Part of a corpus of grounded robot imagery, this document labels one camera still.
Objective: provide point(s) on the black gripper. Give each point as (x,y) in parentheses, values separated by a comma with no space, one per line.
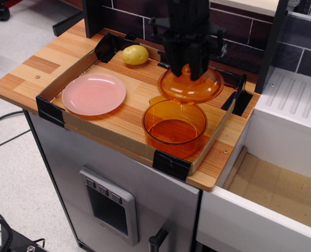
(189,36)

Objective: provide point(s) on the orange transparent pot lid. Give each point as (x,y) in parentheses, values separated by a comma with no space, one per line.
(185,90)

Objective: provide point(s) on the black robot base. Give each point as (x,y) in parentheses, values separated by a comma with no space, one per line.
(11,240)

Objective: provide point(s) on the orange transparent pot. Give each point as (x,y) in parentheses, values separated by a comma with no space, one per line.
(174,128)

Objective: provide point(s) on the yellow toy potato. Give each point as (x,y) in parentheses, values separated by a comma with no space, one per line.
(135,55)

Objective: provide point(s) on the pink plastic plate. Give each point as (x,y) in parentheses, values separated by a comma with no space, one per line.
(94,94)

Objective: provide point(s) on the cardboard fence with black tape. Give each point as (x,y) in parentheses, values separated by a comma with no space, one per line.
(121,129)

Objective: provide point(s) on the grey toy dishwasher cabinet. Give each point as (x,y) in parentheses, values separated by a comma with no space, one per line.
(113,202)

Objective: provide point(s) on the white toy sink unit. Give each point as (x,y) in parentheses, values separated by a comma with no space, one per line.
(263,200)

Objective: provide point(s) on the black caster wheel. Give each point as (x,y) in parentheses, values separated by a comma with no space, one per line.
(4,11)

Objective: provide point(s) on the black metal frame bar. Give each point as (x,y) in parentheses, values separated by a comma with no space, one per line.
(62,26)

